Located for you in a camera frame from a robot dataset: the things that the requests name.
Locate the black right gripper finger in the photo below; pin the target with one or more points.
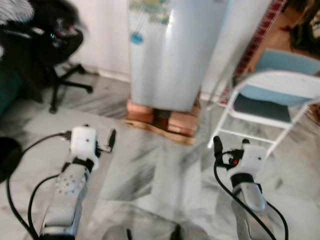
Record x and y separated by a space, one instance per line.
218 145
245 143

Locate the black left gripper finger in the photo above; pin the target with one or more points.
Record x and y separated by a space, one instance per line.
86 126
112 139

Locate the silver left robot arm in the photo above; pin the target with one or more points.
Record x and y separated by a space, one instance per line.
67 195

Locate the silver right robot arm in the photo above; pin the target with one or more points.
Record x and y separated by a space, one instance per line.
252 200

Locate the blue round fridge sticker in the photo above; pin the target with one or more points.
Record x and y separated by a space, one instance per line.
136 38

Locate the green yellow fridge sticker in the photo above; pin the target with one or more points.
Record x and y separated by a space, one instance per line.
150 12

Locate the white folding chair blue seat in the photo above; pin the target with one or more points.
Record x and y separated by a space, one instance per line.
260 107

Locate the wooden base board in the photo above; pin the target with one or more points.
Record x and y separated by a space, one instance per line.
160 134

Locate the grey robot left leg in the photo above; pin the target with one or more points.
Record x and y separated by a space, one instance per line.
117 233

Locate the grey robot leg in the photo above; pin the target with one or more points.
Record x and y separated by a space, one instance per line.
181 233
117 233

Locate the grey robot right leg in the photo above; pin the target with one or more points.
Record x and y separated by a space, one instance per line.
181 233

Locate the black office chair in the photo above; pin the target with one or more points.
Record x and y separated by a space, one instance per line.
30 55

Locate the red brick patterned pillar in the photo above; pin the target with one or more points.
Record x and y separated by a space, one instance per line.
260 35

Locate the black white striped cloth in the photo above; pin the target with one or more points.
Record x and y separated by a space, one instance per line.
15 10

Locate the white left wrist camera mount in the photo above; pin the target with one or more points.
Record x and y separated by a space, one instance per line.
83 142

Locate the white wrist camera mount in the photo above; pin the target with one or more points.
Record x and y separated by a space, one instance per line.
83 142
252 159

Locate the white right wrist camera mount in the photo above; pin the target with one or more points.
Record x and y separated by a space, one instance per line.
252 159

